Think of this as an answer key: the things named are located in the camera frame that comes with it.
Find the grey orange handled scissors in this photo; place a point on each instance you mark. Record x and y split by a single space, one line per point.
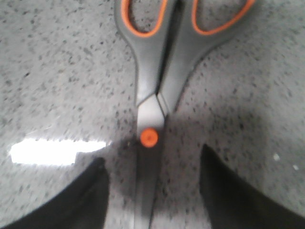
162 68

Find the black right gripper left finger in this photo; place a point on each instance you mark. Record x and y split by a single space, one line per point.
81 205

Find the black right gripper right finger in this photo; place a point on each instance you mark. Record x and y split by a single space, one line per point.
232 203

